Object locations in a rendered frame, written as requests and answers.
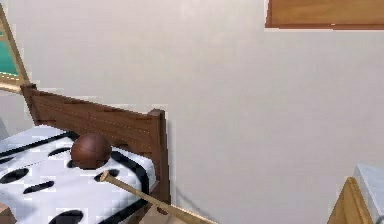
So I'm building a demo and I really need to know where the brown wooden bed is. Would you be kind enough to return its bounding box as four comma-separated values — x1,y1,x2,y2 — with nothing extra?
0,83,172,224

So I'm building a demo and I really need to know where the wooden baseball bat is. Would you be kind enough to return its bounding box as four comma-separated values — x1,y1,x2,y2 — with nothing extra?
99,170,219,224

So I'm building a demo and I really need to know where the brown basketball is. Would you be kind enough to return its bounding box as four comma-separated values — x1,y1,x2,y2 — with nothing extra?
70,133,113,170

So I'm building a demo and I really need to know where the wooden framed window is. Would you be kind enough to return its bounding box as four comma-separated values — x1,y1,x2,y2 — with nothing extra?
0,3,32,94

